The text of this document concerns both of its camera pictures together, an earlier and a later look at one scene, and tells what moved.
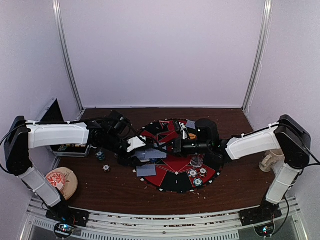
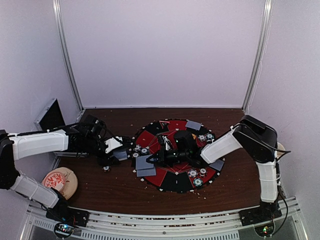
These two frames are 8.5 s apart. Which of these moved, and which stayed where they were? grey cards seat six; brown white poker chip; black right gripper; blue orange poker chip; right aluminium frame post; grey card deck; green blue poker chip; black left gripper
Moved: black left gripper; black right gripper; grey card deck
Stayed: right aluminium frame post; blue orange poker chip; brown white poker chip; grey cards seat six; green blue poker chip
